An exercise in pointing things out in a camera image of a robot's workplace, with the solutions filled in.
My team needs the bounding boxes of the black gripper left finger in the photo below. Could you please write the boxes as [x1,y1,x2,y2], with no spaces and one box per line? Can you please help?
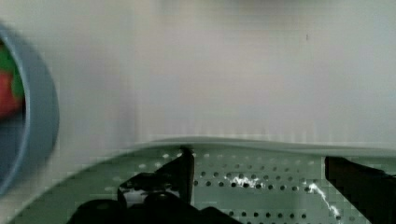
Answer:
[66,146,240,224]

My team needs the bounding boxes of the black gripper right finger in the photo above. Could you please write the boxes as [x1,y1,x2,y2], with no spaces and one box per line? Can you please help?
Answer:
[324,157,396,224]

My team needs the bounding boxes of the mint green strainer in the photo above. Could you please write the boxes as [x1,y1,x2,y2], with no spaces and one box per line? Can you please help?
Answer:
[8,138,395,224]

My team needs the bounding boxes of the small blue bowl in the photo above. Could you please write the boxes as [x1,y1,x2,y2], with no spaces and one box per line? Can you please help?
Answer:
[0,24,59,195]

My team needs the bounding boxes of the red toy strawberry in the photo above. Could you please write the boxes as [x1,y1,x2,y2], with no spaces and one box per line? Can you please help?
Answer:
[0,43,24,119]

